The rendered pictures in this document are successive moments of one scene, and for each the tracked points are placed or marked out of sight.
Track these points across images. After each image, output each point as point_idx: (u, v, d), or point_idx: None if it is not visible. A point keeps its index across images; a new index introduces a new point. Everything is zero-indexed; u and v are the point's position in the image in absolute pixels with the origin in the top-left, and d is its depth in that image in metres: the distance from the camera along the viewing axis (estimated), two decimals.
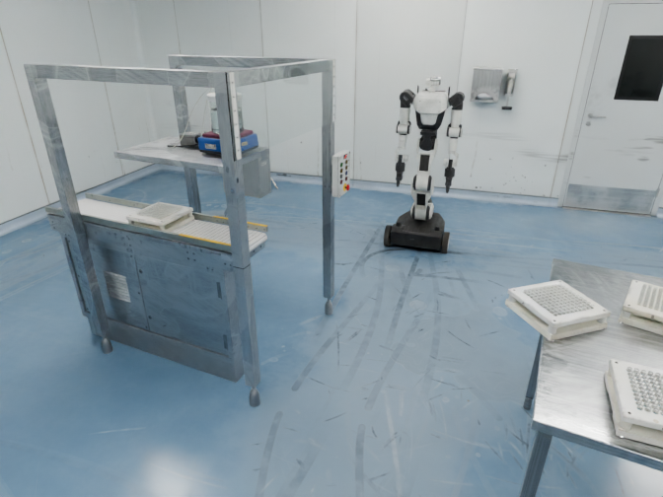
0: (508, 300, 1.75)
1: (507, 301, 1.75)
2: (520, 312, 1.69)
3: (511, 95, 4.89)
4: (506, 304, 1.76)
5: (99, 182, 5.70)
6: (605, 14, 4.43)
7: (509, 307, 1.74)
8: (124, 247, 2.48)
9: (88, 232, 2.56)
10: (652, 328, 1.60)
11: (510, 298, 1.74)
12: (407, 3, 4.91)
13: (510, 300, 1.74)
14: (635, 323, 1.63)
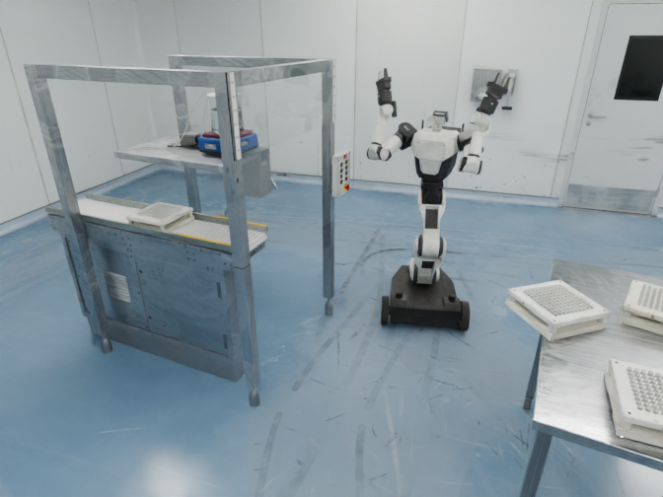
0: (508, 300, 1.75)
1: (507, 301, 1.75)
2: (520, 312, 1.69)
3: (511, 95, 4.89)
4: (506, 304, 1.76)
5: (99, 182, 5.70)
6: (605, 14, 4.43)
7: (509, 307, 1.74)
8: (124, 247, 2.48)
9: (88, 232, 2.56)
10: (652, 328, 1.60)
11: (510, 298, 1.74)
12: (407, 3, 4.91)
13: (510, 300, 1.74)
14: (635, 323, 1.63)
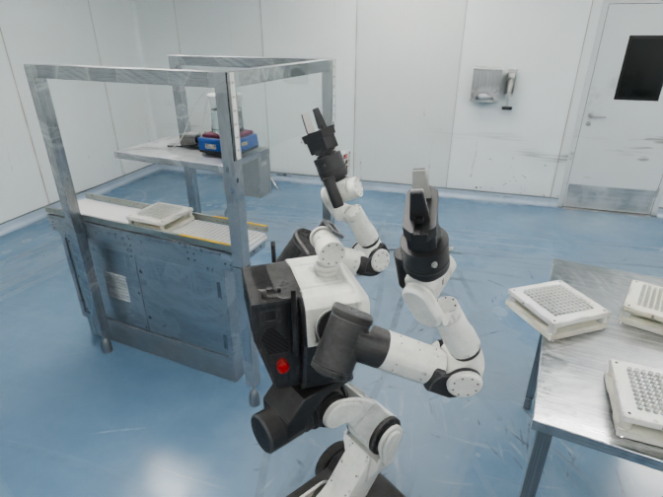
0: (508, 300, 1.75)
1: (507, 301, 1.75)
2: (520, 312, 1.69)
3: (511, 95, 4.89)
4: (506, 304, 1.76)
5: (99, 182, 5.70)
6: (605, 14, 4.43)
7: (509, 307, 1.74)
8: (124, 247, 2.48)
9: (88, 232, 2.56)
10: (652, 328, 1.60)
11: (510, 298, 1.74)
12: (407, 3, 4.91)
13: (510, 300, 1.74)
14: (635, 323, 1.63)
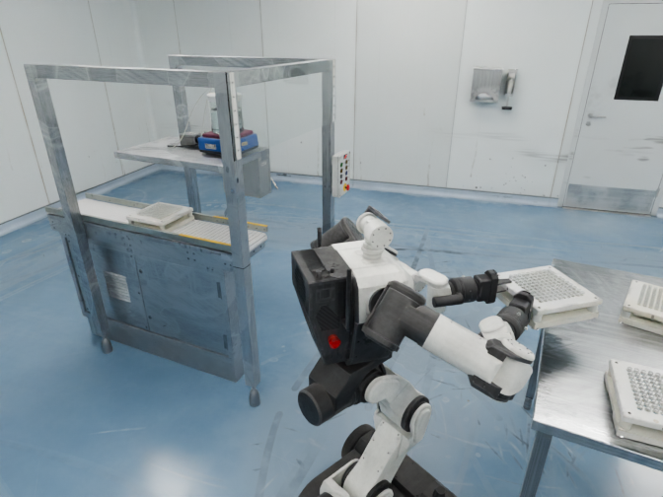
0: None
1: None
2: (504, 298, 1.55)
3: (511, 95, 4.89)
4: None
5: (99, 182, 5.70)
6: (605, 14, 4.43)
7: None
8: (124, 247, 2.48)
9: (88, 232, 2.56)
10: (652, 328, 1.60)
11: None
12: (407, 3, 4.91)
13: None
14: (635, 323, 1.63)
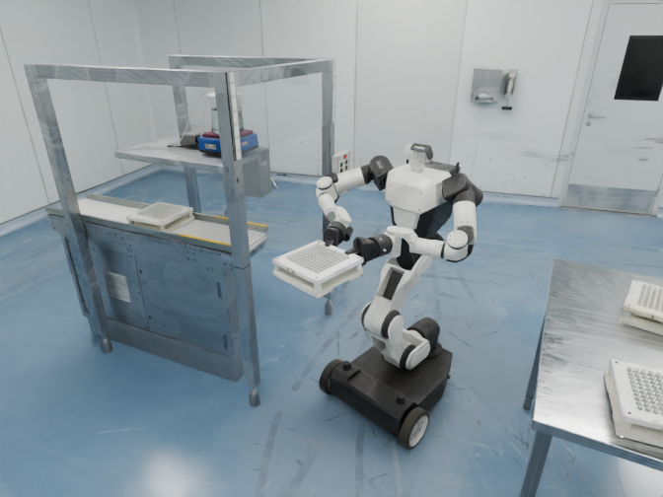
0: (360, 267, 1.74)
1: (361, 268, 1.74)
2: None
3: (511, 95, 4.89)
4: (361, 271, 1.75)
5: (99, 182, 5.70)
6: (605, 14, 4.43)
7: None
8: (124, 247, 2.48)
9: (88, 232, 2.56)
10: (652, 328, 1.60)
11: None
12: (407, 3, 4.91)
13: None
14: (635, 323, 1.63)
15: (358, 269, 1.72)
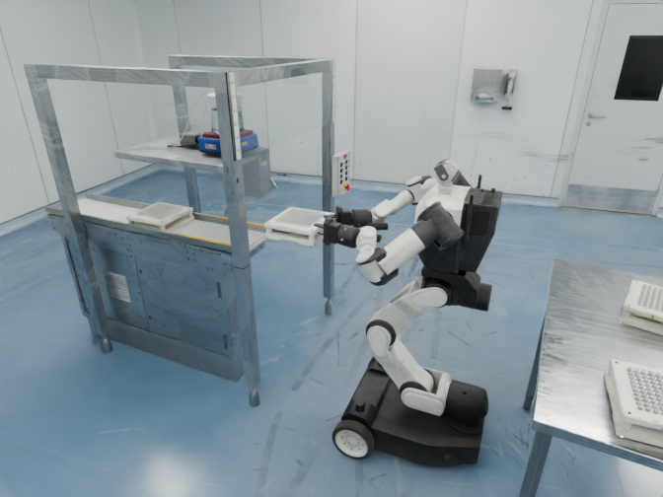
0: (314, 240, 1.97)
1: (314, 242, 1.97)
2: (322, 236, 2.03)
3: (511, 95, 4.89)
4: (314, 245, 1.98)
5: (99, 182, 5.70)
6: (605, 14, 4.43)
7: (316, 244, 1.99)
8: (124, 247, 2.48)
9: (88, 232, 2.56)
10: (652, 328, 1.60)
11: (315, 237, 1.97)
12: (407, 3, 4.91)
13: (315, 238, 1.98)
14: (635, 323, 1.63)
15: (309, 240, 1.97)
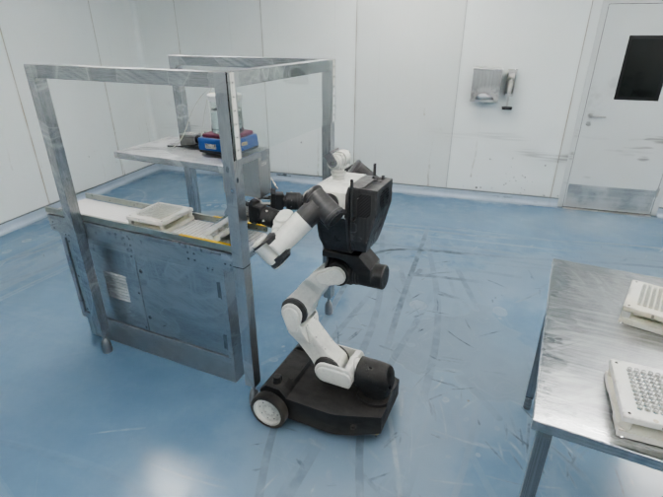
0: None
1: None
2: None
3: (511, 95, 4.89)
4: (246, 221, 2.13)
5: (99, 182, 5.70)
6: (605, 14, 4.43)
7: (248, 220, 2.15)
8: (124, 247, 2.48)
9: (88, 232, 2.56)
10: (652, 328, 1.60)
11: None
12: (407, 3, 4.91)
13: None
14: (635, 323, 1.63)
15: None
